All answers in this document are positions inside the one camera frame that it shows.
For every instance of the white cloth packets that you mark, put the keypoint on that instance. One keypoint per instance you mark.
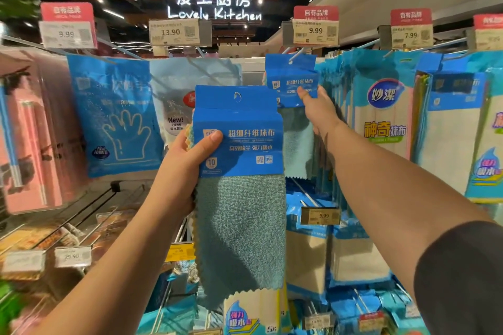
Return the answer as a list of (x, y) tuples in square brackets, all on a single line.
[(381, 103)]

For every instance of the blue-label white cloth packet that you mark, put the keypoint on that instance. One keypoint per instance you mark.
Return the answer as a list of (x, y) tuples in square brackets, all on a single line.
[(448, 134)]

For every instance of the pale white price tag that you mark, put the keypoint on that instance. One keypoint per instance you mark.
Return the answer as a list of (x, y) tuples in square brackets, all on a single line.
[(72, 257), (23, 262)]

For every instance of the person's left hand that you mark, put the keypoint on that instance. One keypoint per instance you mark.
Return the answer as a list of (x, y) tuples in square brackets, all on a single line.
[(181, 178)]

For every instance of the bright yellow price tag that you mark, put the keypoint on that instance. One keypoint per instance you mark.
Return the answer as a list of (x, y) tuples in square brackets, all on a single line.
[(180, 252)]

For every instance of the white lit wall sign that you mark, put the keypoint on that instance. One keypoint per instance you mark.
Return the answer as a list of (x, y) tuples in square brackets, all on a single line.
[(214, 2)]

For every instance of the person's right forearm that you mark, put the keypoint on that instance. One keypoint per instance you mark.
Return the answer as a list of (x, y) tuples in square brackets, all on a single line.
[(385, 197)]

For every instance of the striped sponge packets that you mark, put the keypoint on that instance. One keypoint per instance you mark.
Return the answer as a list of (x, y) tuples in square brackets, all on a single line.
[(369, 311)]

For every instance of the pale grey price tag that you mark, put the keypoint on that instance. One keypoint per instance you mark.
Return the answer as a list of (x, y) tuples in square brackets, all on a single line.
[(177, 32)]

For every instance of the hanging brownish packets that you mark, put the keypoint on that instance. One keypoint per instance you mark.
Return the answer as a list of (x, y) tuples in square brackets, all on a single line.
[(55, 225)]

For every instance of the teal microfiber packs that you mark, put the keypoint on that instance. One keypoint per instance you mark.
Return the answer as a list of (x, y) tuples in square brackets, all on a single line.
[(292, 138), (240, 229)]

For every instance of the yellowish price tag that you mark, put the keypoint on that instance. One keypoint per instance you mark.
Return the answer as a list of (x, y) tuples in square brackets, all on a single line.
[(321, 216)]

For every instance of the person's right hand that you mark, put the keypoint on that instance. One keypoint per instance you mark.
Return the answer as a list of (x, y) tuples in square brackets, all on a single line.
[(322, 115)]

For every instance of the green leafy plant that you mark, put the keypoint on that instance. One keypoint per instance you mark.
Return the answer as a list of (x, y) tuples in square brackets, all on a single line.
[(16, 2)]

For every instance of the person's dark right sleeve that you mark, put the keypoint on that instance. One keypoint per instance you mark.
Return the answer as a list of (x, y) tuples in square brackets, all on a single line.
[(464, 284)]

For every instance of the hanging green packets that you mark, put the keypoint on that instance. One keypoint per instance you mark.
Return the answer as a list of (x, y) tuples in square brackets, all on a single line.
[(9, 311)]

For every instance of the hanging grey packets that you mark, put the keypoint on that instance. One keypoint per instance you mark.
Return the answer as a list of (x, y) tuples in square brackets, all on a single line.
[(177, 87)]

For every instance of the blue antibacterial cloth packets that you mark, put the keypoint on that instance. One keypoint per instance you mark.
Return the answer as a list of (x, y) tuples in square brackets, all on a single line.
[(306, 260)]

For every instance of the hanging pink packets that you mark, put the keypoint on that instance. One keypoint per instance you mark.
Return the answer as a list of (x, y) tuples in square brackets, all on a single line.
[(39, 134)]

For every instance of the hanging blue glove packets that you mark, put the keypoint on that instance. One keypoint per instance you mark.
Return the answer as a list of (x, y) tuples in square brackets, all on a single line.
[(114, 119)]

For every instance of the red white price tag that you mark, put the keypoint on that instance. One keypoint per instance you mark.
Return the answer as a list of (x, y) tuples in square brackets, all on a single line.
[(489, 32), (67, 28), (411, 31), (316, 28)]

